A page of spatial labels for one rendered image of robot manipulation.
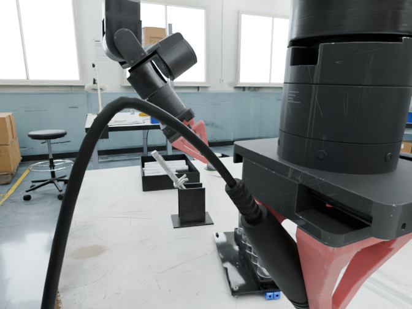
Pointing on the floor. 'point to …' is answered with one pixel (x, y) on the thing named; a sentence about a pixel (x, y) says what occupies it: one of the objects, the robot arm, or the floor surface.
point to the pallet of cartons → (8, 148)
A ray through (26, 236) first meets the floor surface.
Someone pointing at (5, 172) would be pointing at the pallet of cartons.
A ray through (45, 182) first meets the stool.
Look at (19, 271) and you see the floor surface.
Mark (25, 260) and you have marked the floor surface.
